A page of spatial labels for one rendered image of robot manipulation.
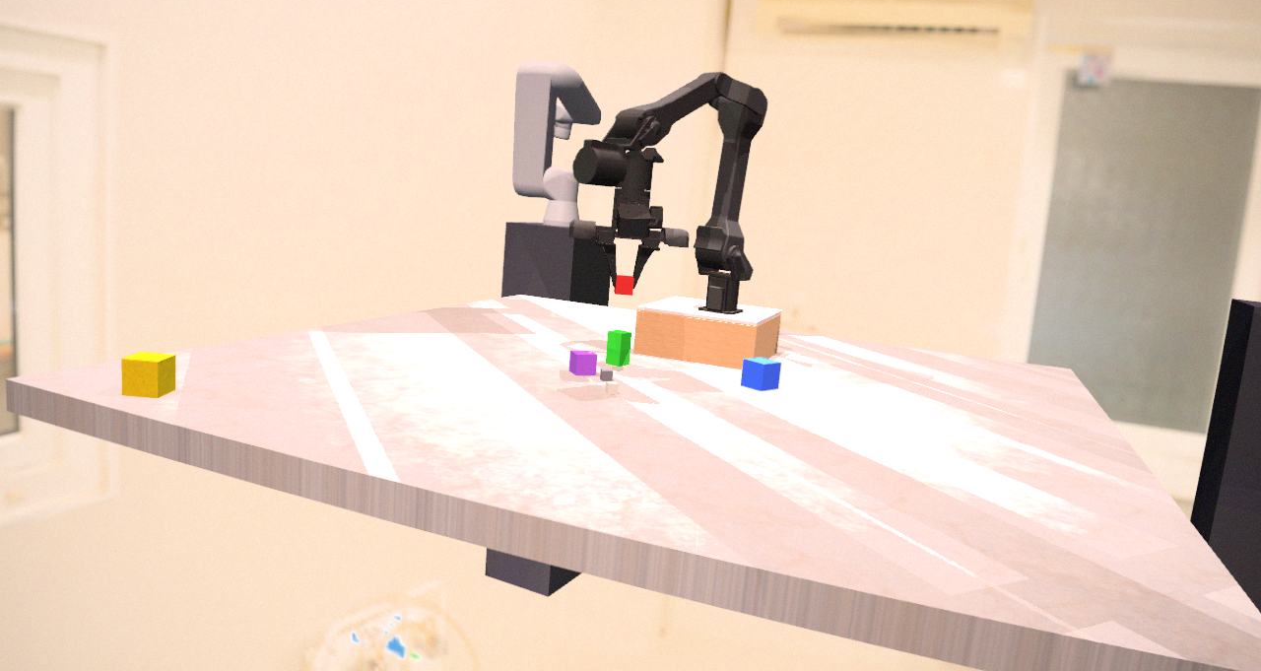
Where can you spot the blue cube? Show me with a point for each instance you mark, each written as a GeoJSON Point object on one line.
{"type": "Point", "coordinates": [760, 374]}

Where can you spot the green block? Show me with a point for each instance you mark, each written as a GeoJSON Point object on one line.
{"type": "Point", "coordinates": [619, 340]}
{"type": "Point", "coordinates": [618, 358]}

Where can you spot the purple cube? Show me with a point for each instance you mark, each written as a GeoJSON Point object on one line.
{"type": "Point", "coordinates": [582, 362]}

